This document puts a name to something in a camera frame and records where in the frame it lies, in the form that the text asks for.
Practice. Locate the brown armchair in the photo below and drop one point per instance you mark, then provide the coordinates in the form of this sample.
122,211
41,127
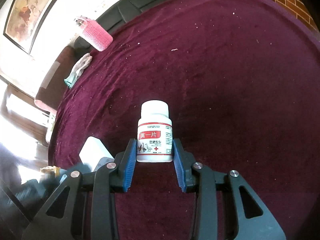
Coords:
52,88

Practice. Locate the framed wall painting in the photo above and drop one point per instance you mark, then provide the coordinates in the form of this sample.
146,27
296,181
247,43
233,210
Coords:
24,20

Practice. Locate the white green glove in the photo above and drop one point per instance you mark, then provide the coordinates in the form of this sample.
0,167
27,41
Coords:
78,70

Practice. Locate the white bottle red label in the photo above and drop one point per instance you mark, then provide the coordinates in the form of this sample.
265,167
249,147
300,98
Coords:
154,133

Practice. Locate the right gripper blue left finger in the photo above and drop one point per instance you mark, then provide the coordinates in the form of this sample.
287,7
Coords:
125,162

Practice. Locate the white tray with yellow tape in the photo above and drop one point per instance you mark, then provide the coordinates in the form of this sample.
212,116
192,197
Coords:
51,171

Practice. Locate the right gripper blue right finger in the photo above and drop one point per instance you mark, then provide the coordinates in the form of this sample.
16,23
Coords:
183,163

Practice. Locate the pink water bottle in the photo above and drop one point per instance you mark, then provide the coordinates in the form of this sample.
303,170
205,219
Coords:
93,33

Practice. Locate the white power adapter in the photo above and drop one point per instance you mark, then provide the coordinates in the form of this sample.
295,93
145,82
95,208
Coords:
94,154

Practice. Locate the maroon bed blanket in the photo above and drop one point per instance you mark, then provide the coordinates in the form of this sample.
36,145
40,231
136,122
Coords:
241,79

